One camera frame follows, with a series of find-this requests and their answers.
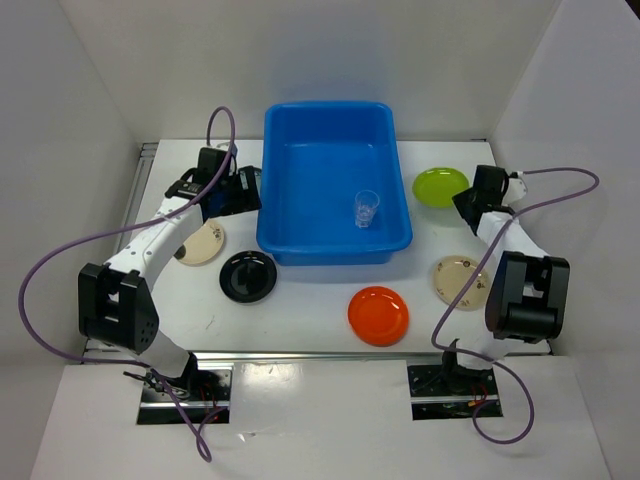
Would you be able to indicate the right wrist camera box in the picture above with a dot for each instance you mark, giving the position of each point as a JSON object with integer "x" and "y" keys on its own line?
{"x": 516, "y": 188}

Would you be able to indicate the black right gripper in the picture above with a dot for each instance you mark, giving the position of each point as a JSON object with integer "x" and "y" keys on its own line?
{"x": 460, "y": 200}

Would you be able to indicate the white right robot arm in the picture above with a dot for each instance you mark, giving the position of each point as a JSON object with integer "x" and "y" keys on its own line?
{"x": 527, "y": 299}

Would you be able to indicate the clear plastic cup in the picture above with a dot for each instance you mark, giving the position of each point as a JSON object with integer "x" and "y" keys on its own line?
{"x": 366, "y": 203}

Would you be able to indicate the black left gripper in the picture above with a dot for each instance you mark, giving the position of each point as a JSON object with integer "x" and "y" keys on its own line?
{"x": 237, "y": 207}

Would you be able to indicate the orange round plate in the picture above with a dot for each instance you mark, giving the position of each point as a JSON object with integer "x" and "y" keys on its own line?
{"x": 378, "y": 316}

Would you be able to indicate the aluminium frame rail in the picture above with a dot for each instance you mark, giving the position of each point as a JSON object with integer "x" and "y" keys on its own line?
{"x": 305, "y": 316}

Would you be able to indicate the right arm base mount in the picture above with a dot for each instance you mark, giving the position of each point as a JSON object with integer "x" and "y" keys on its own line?
{"x": 434, "y": 398}

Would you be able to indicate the blue patterned ceramic plate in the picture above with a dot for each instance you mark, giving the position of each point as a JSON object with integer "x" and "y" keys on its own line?
{"x": 250, "y": 182}

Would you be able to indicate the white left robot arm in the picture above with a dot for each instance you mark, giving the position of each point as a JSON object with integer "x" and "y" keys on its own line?
{"x": 114, "y": 299}

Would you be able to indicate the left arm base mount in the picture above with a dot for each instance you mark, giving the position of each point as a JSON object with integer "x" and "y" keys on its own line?
{"x": 210, "y": 402}

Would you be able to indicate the black round plate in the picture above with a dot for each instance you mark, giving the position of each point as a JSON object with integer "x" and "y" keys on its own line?
{"x": 248, "y": 277}

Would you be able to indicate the blue plastic bin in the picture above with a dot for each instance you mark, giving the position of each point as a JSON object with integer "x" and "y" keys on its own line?
{"x": 316, "y": 157}

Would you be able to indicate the lime green plate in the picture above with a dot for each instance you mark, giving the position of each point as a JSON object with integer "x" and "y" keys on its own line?
{"x": 437, "y": 186}

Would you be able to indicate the beige plate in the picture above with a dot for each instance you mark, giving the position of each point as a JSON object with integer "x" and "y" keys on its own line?
{"x": 203, "y": 245}
{"x": 451, "y": 273}

